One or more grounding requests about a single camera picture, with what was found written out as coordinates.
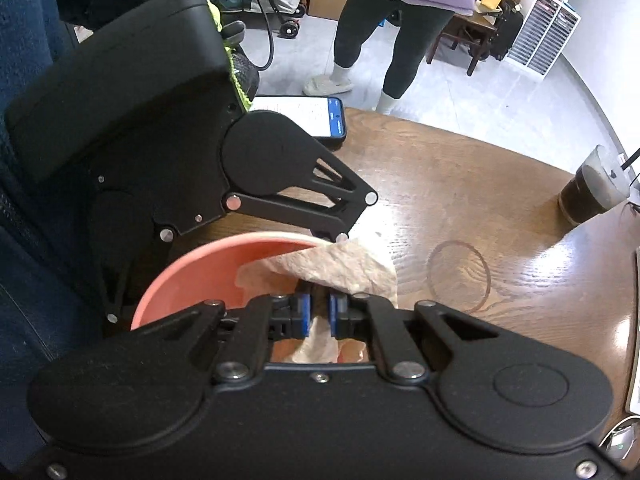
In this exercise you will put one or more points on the small wooden table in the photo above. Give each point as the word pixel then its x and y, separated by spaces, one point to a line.
pixel 472 25

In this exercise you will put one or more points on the white drawer cabinet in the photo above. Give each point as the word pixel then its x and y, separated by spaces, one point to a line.
pixel 542 35

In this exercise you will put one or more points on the yellow black knitted cloth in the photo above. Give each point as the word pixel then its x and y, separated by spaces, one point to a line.
pixel 240 72

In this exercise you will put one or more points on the black drinking straw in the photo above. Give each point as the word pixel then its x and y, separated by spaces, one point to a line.
pixel 631 158

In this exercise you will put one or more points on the black smartphone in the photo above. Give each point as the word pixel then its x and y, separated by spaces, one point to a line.
pixel 305 115

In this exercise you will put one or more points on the white paper towel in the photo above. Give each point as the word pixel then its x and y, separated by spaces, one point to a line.
pixel 340 265

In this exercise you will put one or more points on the dark blue fleece jacket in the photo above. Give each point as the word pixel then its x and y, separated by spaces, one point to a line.
pixel 30 270

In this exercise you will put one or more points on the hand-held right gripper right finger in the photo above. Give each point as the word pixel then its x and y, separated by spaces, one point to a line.
pixel 339 313

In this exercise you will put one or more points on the pink bowl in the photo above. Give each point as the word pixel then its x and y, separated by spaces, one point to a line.
pixel 200 275

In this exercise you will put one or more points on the iced coffee plastic cup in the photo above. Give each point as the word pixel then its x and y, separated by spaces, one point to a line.
pixel 592 187

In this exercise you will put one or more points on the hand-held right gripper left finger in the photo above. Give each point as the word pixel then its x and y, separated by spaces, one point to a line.
pixel 301 311

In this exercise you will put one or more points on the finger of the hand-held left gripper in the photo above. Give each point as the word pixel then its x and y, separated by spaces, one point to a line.
pixel 350 210
pixel 116 290

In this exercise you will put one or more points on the black suitcase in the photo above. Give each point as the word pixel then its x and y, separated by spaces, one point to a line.
pixel 506 30

